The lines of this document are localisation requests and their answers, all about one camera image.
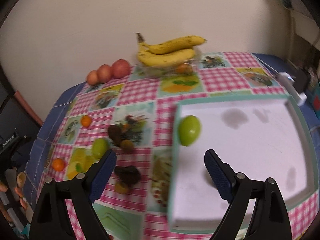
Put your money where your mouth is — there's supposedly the yellow banana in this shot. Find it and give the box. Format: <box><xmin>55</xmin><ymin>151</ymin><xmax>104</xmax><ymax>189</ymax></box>
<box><xmin>136</xmin><ymin>33</ymin><xmax>207</xmax><ymax>55</ymax></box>
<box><xmin>137</xmin><ymin>43</ymin><xmax>196</xmax><ymax>67</ymax></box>

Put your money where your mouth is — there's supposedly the small orange tangerine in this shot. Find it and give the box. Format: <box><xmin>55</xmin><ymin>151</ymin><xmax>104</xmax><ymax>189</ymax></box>
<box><xmin>80</xmin><ymin>115</ymin><xmax>92</xmax><ymax>127</ymax></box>

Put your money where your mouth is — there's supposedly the upper yellow banana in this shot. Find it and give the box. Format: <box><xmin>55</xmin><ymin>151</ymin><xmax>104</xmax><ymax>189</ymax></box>
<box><xmin>136</xmin><ymin>33</ymin><xmax>207</xmax><ymax>55</ymax></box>

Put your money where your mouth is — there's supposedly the lower yellow banana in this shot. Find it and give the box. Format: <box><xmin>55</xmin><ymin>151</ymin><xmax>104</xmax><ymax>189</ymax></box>
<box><xmin>137</xmin><ymin>43</ymin><xmax>196</xmax><ymax>67</ymax></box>

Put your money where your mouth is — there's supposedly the dark wrinkled fruit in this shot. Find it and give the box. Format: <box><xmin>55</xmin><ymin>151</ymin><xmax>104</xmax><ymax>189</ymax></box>
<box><xmin>114</xmin><ymin>165</ymin><xmax>141</xmax><ymax>186</ymax></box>

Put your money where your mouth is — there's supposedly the green fruit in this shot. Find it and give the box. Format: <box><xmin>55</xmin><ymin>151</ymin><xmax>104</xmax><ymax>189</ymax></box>
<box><xmin>91</xmin><ymin>138</ymin><xmax>110</xmax><ymax>160</ymax></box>
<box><xmin>178</xmin><ymin>115</ymin><xmax>201</xmax><ymax>147</ymax></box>

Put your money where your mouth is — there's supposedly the pink checkered fruit tablecloth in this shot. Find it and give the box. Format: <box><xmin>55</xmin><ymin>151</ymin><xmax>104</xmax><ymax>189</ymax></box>
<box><xmin>23</xmin><ymin>51</ymin><xmax>320</xmax><ymax>240</ymax></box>

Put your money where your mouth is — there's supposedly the long dark brown fruit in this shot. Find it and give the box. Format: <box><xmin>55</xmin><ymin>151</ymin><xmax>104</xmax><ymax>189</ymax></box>
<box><xmin>107</xmin><ymin>125</ymin><xmax>125</xmax><ymax>147</ymax></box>

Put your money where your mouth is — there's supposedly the white black device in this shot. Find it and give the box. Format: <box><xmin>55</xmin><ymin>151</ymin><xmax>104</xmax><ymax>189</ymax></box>
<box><xmin>277</xmin><ymin>69</ymin><xmax>311</xmax><ymax>106</ymax></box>

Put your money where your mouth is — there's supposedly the person left hand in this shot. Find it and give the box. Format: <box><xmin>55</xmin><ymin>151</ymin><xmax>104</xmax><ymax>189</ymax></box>
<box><xmin>1</xmin><ymin>168</ymin><xmax>28</xmax><ymax>224</ymax></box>

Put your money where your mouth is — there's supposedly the small peach apple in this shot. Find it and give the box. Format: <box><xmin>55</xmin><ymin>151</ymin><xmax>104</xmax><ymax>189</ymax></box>
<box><xmin>86</xmin><ymin>70</ymin><xmax>99</xmax><ymax>86</ymax></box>

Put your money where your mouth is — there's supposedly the small yellowish fruit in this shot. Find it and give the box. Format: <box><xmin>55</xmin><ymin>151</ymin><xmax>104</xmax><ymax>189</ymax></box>
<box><xmin>114</xmin><ymin>181</ymin><xmax>131</xmax><ymax>194</ymax></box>

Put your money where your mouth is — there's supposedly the clear plastic fruit container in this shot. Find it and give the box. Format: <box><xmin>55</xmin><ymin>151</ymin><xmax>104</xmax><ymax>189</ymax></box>
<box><xmin>140</xmin><ymin>48</ymin><xmax>201</xmax><ymax>78</ymax></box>

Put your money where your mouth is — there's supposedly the large orange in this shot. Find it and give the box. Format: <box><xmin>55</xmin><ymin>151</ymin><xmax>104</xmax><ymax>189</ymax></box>
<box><xmin>52</xmin><ymin>158</ymin><xmax>66</xmax><ymax>172</ymax></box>

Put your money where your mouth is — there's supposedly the middle red apple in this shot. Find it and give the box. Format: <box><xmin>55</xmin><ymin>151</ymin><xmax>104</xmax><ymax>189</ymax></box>
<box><xmin>97</xmin><ymin>64</ymin><xmax>112</xmax><ymax>83</ymax></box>

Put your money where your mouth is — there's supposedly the large red apple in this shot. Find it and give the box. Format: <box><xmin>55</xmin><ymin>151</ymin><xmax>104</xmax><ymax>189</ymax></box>
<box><xmin>111</xmin><ymin>59</ymin><xmax>131</xmax><ymax>79</ymax></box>

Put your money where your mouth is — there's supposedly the brown kiwi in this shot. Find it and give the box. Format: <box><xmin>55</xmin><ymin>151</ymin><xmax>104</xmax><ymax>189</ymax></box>
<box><xmin>120</xmin><ymin>139</ymin><xmax>135</xmax><ymax>152</ymax></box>

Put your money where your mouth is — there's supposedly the white tray teal rim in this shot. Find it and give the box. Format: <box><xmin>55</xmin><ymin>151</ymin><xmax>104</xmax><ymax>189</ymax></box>
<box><xmin>168</xmin><ymin>94</ymin><xmax>319</xmax><ymax>236</ymax></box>

